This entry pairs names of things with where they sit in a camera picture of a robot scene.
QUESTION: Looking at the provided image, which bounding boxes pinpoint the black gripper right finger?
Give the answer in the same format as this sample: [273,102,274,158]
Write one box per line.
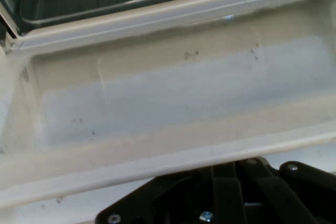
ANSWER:
[236,157,336,224]

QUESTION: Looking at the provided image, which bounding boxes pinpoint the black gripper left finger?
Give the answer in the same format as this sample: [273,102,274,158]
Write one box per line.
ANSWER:
[95,162,237,224]

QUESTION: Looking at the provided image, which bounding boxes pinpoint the oven glass door with handle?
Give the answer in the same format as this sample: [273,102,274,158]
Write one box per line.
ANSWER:
[0,0,336,209]

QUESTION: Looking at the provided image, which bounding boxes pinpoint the cream toaster oven body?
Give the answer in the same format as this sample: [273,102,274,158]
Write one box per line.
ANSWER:
[0,0,336,51]

